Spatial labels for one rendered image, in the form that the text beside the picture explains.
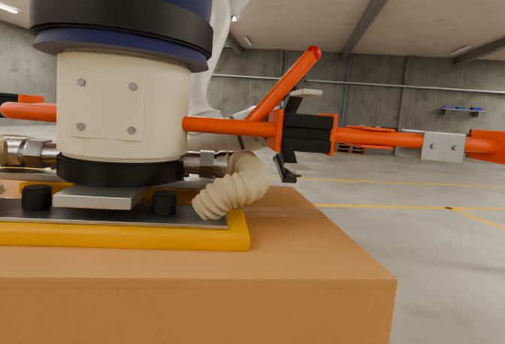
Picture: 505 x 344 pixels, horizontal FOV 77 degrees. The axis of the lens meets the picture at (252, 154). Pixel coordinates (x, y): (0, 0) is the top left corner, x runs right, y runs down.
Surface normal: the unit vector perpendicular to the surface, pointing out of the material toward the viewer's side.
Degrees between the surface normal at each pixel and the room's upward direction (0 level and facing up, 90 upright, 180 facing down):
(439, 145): 90
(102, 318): 90
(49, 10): 90
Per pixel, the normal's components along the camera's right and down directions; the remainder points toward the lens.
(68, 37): -0.23, -0.04
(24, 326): 0.13, 0.13
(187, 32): 0.83, 0.13
